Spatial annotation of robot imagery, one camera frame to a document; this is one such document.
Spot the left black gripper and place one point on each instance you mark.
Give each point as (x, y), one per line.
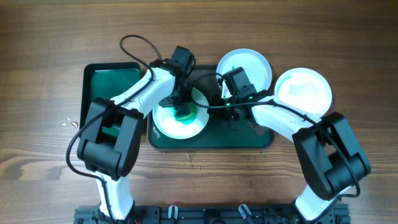
(185, 96)

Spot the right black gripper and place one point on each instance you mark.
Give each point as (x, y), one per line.
(217, 112)

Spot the green yellow sponge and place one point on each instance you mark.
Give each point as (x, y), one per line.
(185, 113)

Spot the white plate stained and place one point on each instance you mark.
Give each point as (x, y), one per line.
(304, 89)
(166, 123)
(254, 64)

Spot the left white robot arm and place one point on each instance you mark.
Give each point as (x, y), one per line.
(110, 138)

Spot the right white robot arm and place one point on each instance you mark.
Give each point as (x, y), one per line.
(330, 155)

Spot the large dark serving tray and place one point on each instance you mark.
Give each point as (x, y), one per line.
(215, 135)

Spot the small green water tray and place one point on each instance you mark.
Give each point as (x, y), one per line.
(106, 80)

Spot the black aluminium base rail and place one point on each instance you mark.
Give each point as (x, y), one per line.
(271, 213)

